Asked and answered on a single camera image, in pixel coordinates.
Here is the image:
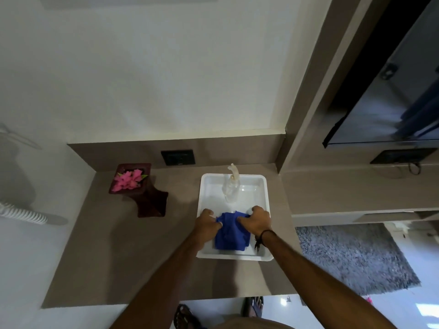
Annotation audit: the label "black television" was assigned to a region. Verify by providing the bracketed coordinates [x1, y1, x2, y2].
[322, 0, 439, 149]

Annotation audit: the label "person's left hand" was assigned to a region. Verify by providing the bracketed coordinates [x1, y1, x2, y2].
[194, 208, 224, 246]

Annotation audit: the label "blue cloth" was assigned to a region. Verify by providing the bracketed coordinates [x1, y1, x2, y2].
[214, 211, 252, 252]

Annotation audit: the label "grey shaggy rug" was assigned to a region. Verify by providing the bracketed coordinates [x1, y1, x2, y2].
[295, 223, 421, 296]

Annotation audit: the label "pink artificial flowers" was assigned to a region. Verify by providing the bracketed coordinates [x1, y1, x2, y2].
[114, 169, 149, 192]

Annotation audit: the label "dark red vase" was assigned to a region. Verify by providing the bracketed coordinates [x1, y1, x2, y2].
[109, 163, 169, 218]

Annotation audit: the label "beige drawer shelf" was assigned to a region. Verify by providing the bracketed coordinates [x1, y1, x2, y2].
[292, 210, 439, 228]

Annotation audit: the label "black wrist band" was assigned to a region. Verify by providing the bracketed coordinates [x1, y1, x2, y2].
[254, 229, 275, 252]

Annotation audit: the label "white plastic tray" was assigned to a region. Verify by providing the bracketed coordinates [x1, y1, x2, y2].
[196, 173, 274, 262]

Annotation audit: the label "person's right hand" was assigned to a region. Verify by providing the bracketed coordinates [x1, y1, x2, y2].
[236, 206, 274, 242]

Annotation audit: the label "beige shorts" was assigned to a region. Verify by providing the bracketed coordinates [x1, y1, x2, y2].
[205, 316, 293, 329]

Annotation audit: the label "black wall socket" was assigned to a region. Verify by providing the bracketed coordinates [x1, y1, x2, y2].
[161, 149, 195, 166]

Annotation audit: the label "clear spray bottle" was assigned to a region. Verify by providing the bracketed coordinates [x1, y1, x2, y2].
[222, 164, 242, 204]

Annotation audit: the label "person's left forearm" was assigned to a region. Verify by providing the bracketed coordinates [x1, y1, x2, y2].
[109, 234, 216, 329]

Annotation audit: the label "white coiled hose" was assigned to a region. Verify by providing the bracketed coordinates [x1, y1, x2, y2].
[0, 201, 48, 225]

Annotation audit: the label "person's right forearm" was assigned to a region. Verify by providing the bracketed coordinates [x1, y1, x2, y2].
[254, 232, 398, 329]

